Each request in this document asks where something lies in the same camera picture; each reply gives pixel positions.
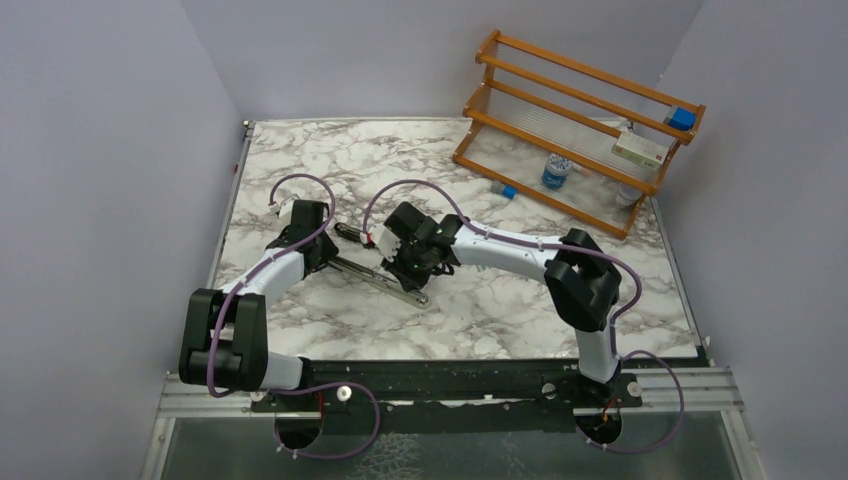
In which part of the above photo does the beige black stapler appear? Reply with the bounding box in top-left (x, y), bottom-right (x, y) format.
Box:
top-left (329, 255), bottom-right (430, 309)

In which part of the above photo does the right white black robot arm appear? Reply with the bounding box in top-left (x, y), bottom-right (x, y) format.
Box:
top-left (368, 202), bottom-right (622, 407)

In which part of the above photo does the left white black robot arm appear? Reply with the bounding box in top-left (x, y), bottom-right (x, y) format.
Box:
top-left (178, 200), bottom-right (338, 411)

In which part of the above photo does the blue white cup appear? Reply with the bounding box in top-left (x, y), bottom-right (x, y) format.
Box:
top-left (541, 153), bottom-right (573, 190)

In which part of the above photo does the orange wooden shelf rack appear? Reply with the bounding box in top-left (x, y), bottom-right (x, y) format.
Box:
top-left (453, 30), bottom-right (707, 239)

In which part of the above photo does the white bottle behind rack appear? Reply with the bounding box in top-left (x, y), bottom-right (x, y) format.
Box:
top-left (615, 184), bottom-right (643, 208)

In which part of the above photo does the white red carton box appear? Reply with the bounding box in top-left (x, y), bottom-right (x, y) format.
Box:
top-left (611, 131), bottom-right (668, 171)

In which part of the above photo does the blue cube on shelf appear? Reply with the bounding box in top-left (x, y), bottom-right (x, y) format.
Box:
top-left (664, 106), bottom-right (697, 132)

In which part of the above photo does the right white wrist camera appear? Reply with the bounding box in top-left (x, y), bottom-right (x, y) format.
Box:
top-left (360, 224), bottom-right (401, 261)

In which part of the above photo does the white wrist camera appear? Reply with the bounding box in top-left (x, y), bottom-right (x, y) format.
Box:
top-left (269, 197), bottom-right (297, 225)
top-left (360, 224), bottom-right (401, 261)

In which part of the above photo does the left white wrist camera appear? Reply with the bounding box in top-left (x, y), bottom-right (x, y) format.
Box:
top-left (269, 197), bottom-right (297, 225)

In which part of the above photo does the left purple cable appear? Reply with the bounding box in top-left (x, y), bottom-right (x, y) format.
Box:
top-left (206, 173), bottom-right (338, 401)

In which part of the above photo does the purple cable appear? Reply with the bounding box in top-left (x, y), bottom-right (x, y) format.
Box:
top-left (360, 178), bottom-right (645, 362)
top-left (206, 173), bottom-right (338, 401)

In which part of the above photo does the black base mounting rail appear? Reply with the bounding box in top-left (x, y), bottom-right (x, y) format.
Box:
top-left (250, 359), bottom-right (642, 435)

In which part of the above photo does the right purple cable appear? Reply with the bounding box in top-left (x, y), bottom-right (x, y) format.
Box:
top-left (360, 178), bottom-right (645, 362)

